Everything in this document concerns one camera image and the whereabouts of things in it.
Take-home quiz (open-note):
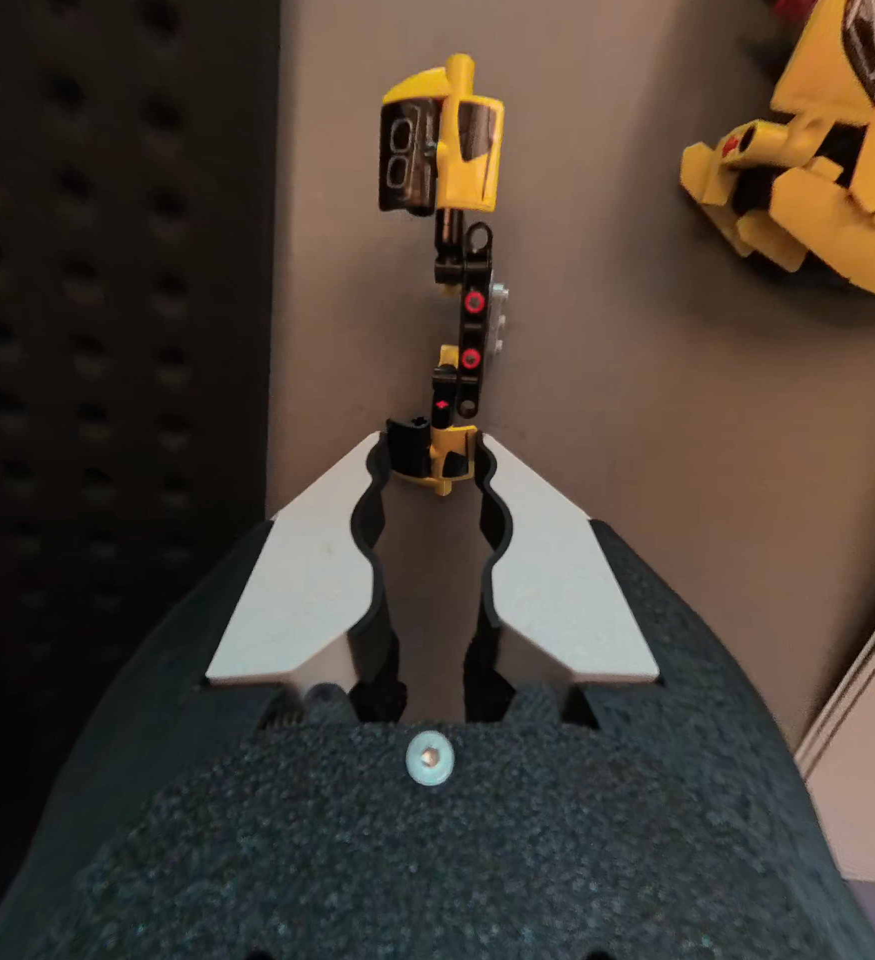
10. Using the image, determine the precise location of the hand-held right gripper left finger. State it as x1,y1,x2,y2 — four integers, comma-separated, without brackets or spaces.
205,431,410,723

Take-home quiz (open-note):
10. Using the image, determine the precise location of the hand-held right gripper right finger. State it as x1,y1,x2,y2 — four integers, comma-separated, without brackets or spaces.
464,433,662,723

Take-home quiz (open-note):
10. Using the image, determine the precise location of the yellow black brick subassembly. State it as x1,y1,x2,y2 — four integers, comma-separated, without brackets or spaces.
377,52,515,500

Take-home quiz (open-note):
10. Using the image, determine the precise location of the grey desk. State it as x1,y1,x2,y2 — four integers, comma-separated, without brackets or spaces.
263,0,875,751

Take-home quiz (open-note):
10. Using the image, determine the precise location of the open instruction manual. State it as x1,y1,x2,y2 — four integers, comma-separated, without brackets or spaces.
792,570,875,886

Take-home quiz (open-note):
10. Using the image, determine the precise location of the black perforated panel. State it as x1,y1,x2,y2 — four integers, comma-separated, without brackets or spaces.
0,0,283,849

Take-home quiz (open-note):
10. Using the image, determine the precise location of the yellow brick car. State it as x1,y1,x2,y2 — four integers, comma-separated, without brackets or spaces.
679,0,875,301

